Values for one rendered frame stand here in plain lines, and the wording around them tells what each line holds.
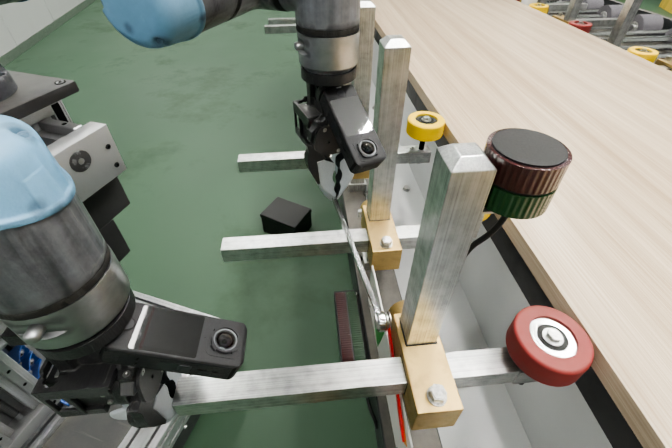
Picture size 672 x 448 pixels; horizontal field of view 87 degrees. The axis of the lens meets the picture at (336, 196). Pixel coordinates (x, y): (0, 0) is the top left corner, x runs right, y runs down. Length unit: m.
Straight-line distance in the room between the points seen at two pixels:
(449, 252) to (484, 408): 0.44
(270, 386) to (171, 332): 0.14
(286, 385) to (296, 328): 1.03
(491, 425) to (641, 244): 0.36
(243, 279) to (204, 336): 1.29
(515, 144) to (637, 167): 0.55
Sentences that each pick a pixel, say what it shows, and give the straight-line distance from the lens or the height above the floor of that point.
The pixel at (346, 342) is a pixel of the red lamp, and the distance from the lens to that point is 0.65.
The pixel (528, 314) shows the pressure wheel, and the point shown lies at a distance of 0.48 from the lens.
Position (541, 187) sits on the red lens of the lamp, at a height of 1.11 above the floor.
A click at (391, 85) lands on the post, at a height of 1.08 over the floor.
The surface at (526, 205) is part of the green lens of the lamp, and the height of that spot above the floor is 1.09.
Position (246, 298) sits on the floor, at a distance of 1.58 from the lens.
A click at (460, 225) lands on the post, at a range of 0.31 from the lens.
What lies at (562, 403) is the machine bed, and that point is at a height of 0.75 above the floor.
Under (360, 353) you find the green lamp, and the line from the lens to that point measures 0.64.
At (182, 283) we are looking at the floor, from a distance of 1.71.
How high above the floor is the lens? 1.27
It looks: 40 degrees down
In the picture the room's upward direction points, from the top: straight up
